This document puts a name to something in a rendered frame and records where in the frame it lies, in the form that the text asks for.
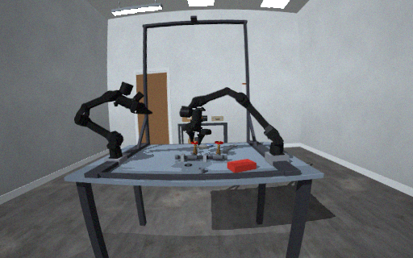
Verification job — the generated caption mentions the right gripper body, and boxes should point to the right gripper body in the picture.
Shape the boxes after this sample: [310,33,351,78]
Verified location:
[124,98,144,114]

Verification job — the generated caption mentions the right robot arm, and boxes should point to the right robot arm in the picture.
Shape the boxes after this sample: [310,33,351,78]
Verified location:
[74,81,143,159]

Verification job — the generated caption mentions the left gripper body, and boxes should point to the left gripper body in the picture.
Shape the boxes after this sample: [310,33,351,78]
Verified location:
[181,118,211,135]

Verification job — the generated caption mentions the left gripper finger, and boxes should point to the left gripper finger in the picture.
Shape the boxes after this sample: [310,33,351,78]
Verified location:
[186,131,195,142]
[197,134,205,145]

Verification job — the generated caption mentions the red rectangular block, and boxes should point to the red rectangular block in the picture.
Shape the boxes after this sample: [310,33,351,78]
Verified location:
[227,159,257,173]

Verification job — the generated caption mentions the grey metal frame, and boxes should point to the grey metal frame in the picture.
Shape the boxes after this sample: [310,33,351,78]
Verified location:
[136,19,257,149]

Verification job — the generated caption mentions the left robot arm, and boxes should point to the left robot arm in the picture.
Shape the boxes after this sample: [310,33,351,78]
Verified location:
[180,87,285,156]

